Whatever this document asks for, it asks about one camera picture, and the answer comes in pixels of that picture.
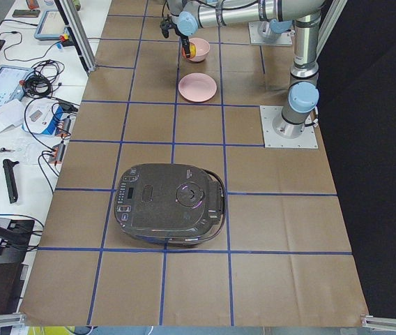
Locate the red yellow apple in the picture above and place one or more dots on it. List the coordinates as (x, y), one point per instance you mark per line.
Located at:
(189, 51)

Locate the dark grey rice cooker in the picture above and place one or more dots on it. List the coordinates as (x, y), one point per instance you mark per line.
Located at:
(166, 203)

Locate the black bar tool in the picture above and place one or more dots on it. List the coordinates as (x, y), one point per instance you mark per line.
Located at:
(11, 185)

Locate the pink plate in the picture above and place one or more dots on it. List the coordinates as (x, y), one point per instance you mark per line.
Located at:
(197, 87)

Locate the aluminium frame post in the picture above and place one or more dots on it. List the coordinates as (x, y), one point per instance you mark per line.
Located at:
(77, 33)

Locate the white blue paper box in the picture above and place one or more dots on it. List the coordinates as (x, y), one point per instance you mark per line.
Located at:
(42, 116)

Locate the pink bowl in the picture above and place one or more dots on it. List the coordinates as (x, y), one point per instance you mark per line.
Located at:
(203, 48)

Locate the teach pendant tablet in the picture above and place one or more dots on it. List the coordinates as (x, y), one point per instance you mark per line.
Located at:
(51, 26)
(11, 79)

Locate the teach pendant tablet far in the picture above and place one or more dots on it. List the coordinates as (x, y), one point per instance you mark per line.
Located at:
(51, 26)

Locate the grey usb hub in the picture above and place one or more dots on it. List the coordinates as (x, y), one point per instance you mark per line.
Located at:
(57, 154)

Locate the teach pendant tablet near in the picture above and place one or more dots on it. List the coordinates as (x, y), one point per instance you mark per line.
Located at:
(11, 79)

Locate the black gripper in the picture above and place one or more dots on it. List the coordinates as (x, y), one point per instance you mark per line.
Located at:
(181, 35)

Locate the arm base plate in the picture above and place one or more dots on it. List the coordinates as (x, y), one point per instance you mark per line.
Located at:
(279, 134)
(271, 35)

